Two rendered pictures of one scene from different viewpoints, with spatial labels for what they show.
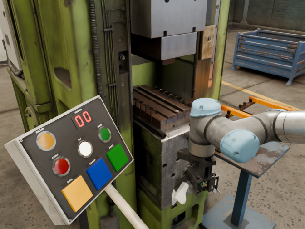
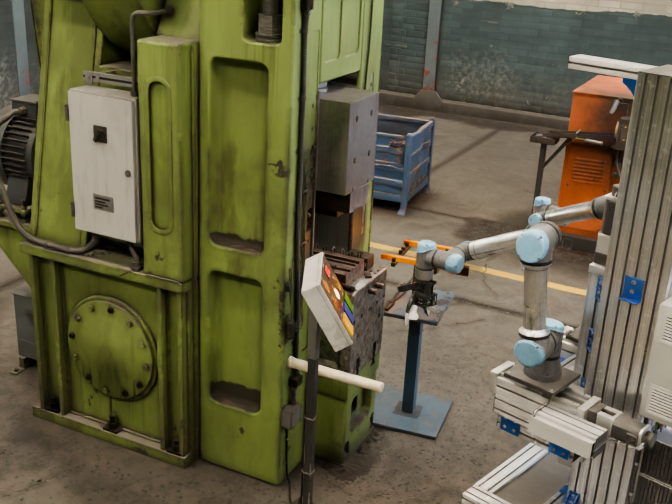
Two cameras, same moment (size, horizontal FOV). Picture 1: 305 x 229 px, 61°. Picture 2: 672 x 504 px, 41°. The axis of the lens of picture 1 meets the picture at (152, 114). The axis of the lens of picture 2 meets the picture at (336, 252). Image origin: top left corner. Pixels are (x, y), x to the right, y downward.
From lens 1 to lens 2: 2.98 m
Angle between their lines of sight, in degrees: 27
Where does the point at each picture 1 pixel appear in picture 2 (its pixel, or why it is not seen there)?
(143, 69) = not seen: hidden behind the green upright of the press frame
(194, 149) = (422, 275)
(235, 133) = (452, 256)
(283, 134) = (474, 254)
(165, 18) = (353, 177)
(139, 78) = not seen: hidden behind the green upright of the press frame
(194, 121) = (423, 256)
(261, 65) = not seen: hidden behind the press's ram
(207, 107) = (430, 245)
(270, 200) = (437, 381)
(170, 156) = (357, 313)
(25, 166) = (320, 305)
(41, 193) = (330, 324)
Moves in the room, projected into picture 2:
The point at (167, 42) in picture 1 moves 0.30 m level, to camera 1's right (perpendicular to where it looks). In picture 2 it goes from (353, 196) to (411, 189)
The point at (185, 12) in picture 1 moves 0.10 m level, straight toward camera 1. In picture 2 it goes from (363, 167) to (372, 173)
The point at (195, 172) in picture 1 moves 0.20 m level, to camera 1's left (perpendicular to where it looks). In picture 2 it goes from (422, 294) to (379, 302)
